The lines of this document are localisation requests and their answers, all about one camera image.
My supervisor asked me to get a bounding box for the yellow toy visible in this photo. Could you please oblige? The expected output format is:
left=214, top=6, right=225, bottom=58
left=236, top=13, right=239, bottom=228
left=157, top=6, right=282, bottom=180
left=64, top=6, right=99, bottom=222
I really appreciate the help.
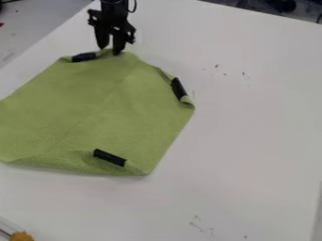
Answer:
left=8, top=231, right=36, bottom=241

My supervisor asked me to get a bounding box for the green cloth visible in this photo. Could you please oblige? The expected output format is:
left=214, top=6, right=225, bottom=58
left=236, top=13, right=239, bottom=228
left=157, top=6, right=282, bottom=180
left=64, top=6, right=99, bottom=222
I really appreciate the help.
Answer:
left=0, top=48, right=197, bottom=177

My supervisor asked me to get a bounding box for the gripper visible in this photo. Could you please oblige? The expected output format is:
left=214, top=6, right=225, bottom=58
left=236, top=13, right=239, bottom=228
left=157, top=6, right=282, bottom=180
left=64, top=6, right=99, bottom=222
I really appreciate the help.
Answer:
left=85, top=8, right=138, bottom=56

